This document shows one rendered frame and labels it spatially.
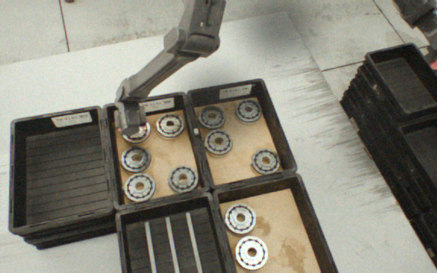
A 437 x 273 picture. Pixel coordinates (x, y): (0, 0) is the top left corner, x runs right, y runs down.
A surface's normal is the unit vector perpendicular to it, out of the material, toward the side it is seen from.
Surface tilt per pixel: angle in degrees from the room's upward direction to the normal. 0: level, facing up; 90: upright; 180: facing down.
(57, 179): 0
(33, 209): 0
